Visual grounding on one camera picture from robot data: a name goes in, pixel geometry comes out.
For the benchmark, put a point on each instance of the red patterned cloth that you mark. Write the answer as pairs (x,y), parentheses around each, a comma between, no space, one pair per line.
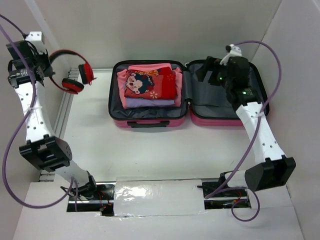
(159,84)

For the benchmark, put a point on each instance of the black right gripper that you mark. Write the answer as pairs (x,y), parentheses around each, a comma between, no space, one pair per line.
(213,72)

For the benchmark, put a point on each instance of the purple shirt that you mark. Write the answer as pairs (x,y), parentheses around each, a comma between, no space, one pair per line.
(141,102)

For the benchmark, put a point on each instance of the pink hard-shell suitcase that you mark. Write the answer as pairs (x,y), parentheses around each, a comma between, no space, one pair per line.
(207,104)

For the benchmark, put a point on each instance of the pink sweatshirt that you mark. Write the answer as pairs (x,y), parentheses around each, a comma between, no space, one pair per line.
(121,79)

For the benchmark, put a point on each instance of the red black headphones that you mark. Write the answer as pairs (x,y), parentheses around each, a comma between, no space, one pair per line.
(69,85)

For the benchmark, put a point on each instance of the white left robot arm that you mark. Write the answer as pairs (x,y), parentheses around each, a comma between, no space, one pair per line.
(43,149)

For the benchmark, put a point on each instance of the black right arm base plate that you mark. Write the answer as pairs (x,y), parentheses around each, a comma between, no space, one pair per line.
(225,199)

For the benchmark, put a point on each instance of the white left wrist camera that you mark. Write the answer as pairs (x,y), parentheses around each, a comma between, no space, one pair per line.
(37,39)

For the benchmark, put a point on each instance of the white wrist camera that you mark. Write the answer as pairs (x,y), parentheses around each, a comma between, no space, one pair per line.
(231,51)
(37,39)

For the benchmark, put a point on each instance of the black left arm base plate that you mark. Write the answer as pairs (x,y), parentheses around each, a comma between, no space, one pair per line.
(102,202)

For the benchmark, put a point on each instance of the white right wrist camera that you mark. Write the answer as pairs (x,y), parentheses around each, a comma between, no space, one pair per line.
(231,51)

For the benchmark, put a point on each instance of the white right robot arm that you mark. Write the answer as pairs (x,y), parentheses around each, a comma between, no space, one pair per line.
(272,167)

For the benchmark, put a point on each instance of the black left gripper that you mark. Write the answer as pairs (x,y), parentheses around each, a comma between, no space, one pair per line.
(45,55)

